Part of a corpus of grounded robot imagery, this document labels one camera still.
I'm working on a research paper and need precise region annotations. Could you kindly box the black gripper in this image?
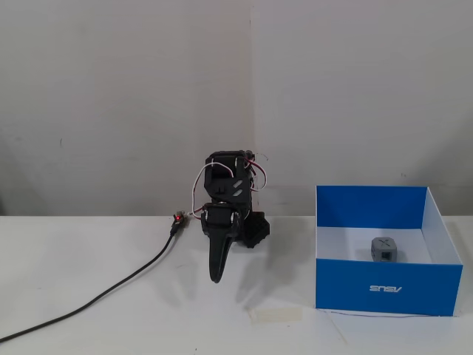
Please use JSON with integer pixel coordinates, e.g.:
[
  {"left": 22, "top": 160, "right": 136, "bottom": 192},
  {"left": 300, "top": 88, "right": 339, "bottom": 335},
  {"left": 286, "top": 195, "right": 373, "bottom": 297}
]
[{"left": 199, "top": 202, "right": 242, "bottom": 285}]

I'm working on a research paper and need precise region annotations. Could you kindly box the gray block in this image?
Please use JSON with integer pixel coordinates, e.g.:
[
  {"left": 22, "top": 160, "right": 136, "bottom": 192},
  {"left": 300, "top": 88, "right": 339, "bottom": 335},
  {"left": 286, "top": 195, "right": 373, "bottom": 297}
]
[{"left": 370, "top": 234, "right": 398, "bottom": 263}]

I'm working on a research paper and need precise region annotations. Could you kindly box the blue cardboard box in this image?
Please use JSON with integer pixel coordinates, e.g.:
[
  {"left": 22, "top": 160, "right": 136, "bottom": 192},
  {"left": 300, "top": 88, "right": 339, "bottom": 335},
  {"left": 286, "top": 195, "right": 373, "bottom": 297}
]
[{"left": 315, "top": 184, "right": 464, "bottom": 318}]

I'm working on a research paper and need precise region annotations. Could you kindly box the small board with red LED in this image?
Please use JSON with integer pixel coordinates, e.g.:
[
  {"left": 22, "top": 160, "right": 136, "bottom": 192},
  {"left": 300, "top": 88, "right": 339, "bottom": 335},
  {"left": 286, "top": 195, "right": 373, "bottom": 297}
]
[{"left": 170, "top": 209, "right": 191, "bottom": 235}]

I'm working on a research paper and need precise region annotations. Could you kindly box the clear tape strip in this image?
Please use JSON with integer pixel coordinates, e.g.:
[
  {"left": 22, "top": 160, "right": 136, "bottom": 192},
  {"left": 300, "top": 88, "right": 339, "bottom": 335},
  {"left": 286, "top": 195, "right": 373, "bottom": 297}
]
[{"left": 247, "top": 307, "right": 304, "bottom": 325}]

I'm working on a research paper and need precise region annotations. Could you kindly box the black power cable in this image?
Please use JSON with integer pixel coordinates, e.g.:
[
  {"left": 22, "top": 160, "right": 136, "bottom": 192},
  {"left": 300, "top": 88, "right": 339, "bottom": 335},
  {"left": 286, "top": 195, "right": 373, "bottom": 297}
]
[{"left": 0, "top": 225, "right": 179, "bottom": 343}]

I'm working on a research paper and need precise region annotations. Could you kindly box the white servo wire loop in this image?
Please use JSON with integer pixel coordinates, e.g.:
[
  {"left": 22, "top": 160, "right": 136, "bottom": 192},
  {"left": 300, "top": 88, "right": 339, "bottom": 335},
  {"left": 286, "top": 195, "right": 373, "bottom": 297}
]
[{"left": 188, "top": 163, "right": 238, "bottom": 215}]

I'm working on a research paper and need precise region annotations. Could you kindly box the red and white servo wire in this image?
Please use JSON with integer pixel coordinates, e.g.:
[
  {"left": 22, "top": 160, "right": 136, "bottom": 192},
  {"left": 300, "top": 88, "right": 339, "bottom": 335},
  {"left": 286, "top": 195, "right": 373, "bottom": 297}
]
[{"left": 242, "top": 153, "right": 272, "bottom": 192}]

